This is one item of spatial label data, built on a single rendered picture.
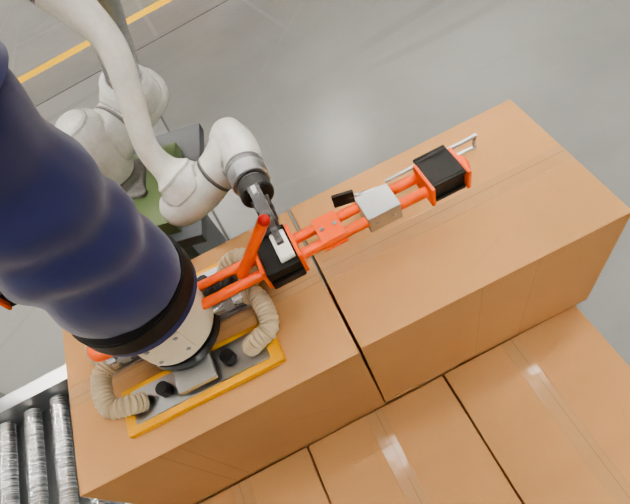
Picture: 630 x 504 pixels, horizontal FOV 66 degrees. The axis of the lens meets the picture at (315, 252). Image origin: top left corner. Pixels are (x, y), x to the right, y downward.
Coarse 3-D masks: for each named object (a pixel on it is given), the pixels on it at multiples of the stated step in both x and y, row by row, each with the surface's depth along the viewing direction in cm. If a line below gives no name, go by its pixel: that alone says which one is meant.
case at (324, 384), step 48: (240, 240) 114; (288, 288) 104; (288, 336) 98; (336, 336) 95; (288, 384) 93; (336, 384) 101; (96, 432) 98; (192, 432) 93; (240, 432) 100; (288, 432) 112; (96, 480) 93; (144, 480) 98; (192, 480) 110
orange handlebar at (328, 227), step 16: (464, 160) 92; (416, 176) 93; (464, 176) 92; (416, 192) 91; (352, 208) 93; (320, 224) 93; (336, 224) 92; (352, 224) 91; (368, 224) 91; (320, 240) 91; (336, 240) 91; (304, 256) 91; (224, 272) 93; (256, 272) 91; (224, 288) 91; (240, 288) 91; (208, 304) 91; (96, 352) 91
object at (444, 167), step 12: (432, 156) 93; (444, 156) 92; (456, 156) 92; (420, 168) 92; (432, 168) 92; (444, 168) 91; (456, 168) 90; (468, 168) 90; (420, 180) 92; (432, 180) 90; (444, 180) 89; (456, 180) 92; (468, 180) 91; (432, 192) 89; (444, 192) 93; (432, 204) 93
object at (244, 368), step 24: (240, 336) 99; (216, 360) 97; (240, 360) 95; (264, 360) 94; (144, 384) 98; (168, 384) 94; (216, 384) 94; (240, 384) 95; (168, 408) 94; (192, 408) 94; (144, 432) 94
